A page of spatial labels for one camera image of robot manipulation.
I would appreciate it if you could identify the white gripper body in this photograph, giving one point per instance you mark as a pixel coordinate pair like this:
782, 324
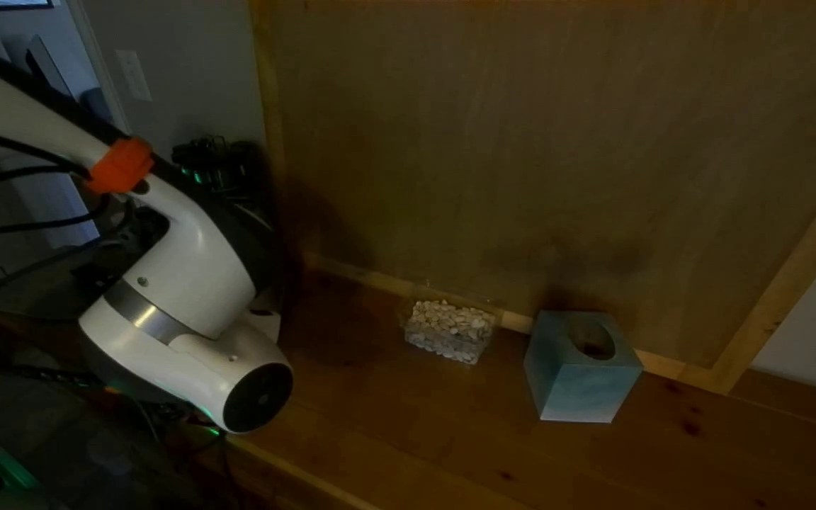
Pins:
267, 328

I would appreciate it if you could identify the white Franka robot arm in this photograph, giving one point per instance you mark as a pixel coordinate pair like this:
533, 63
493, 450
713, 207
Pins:
190, 257

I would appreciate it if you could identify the speckled grey sponge block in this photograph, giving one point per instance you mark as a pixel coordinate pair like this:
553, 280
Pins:
452, 331

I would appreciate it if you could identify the blue cube with hole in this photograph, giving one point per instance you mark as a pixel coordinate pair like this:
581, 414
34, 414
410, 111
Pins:
578, 379

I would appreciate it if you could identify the large wooden board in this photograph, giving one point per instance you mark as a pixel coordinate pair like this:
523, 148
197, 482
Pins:
560, 144

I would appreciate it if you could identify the white wall light switch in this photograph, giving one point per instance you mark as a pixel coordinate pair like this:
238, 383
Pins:
134, 74

